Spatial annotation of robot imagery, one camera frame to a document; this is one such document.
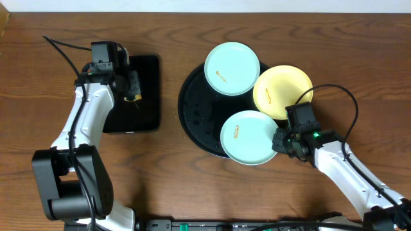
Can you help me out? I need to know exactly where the yellow green scrub sponge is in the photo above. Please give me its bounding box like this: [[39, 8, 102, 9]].
[[124, 94, 142, 102]]

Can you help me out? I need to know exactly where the light blue plate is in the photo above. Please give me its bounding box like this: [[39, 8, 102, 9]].
[[204, 42, 261, 96], [220, 110, 278, 166]]

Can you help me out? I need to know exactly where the yellow plate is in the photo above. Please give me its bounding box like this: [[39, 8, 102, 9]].
[[253, 65, 313, 120]]

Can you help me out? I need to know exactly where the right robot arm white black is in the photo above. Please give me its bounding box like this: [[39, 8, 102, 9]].
[[272, 128, 410, 230]]

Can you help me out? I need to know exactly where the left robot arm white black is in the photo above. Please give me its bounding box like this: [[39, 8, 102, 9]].
[[31, 62, 137, 230]]

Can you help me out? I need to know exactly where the black rectangular tray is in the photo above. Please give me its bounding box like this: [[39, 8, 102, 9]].
[[103, 55, 161, 133]]

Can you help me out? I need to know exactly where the black round tray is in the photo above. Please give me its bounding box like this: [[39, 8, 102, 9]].
[[178, 64, 258, 158]]

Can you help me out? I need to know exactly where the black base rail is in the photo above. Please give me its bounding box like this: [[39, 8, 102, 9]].
[[63, 219, 363, 231]]

